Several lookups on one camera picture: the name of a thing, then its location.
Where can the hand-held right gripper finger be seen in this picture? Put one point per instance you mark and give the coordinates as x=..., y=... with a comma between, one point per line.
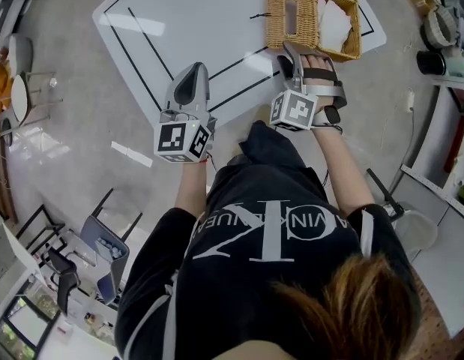
x=286, y=68
x=296, y=66

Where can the wooden plank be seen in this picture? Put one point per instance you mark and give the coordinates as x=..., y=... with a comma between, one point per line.
x=3, y=178

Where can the brown pegboard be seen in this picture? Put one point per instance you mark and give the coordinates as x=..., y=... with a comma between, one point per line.
x=432, y=321

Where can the white band smartwatch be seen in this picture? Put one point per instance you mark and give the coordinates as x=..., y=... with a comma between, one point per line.
x=333, y=114

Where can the person's right hand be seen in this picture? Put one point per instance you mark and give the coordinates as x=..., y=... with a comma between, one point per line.
x=317, y=62

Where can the black bin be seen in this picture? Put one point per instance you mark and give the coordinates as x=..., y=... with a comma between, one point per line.
x=430, y=63

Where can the white power strip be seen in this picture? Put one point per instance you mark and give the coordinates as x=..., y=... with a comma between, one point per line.
x=410, y=101

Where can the black-legged patterned stool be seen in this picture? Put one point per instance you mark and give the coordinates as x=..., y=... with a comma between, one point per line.
x=381, y=189

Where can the black office chair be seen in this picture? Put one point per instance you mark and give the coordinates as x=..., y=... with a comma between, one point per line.
x=64, y=279

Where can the grey woven basket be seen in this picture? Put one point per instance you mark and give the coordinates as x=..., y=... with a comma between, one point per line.
x=439, y=28

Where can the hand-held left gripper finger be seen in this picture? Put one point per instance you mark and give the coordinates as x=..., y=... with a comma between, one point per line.
x=202, y=92
x=179, y=88

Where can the white cabinet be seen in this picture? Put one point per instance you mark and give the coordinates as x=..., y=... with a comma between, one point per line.
x=10, y=249

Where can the mint green container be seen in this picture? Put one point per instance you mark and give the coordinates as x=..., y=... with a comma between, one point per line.
x=458, y=64

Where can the white tissues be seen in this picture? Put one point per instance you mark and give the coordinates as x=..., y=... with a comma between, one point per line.
x=334, y=24

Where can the pale round pouf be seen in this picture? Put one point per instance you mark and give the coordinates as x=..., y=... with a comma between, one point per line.
x=20, y=53

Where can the black printed T-shirt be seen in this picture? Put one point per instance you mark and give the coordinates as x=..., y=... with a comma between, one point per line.
x=254, y=201

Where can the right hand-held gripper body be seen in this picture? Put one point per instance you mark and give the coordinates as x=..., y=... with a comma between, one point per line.
x=295, y=109

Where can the black metal frame table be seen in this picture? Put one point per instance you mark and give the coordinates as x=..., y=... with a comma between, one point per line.
x=48, y=225

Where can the white round stool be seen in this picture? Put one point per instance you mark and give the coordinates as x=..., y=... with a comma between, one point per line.
x=20, y=96

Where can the person's left forearm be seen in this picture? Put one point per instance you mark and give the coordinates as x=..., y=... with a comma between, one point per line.
x=190, y=189

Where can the wicker tissue box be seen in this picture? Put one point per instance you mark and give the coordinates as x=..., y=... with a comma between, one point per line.
x=291, y=39

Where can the white shelving unit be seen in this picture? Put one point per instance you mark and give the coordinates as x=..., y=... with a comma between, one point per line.
x=426, y=178

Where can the person's right forearm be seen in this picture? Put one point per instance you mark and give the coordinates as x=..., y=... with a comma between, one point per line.
x=340, y=163

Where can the grey seat chair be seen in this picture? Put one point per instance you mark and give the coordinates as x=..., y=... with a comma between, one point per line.
x=108, y=257

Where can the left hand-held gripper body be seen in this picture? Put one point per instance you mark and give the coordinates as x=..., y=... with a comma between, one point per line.
x=171, y=137

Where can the white chair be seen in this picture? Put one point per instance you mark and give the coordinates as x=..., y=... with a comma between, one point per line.
x=417, y=231

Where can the red flat item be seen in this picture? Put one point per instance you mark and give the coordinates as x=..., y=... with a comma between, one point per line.
x=456, y=141

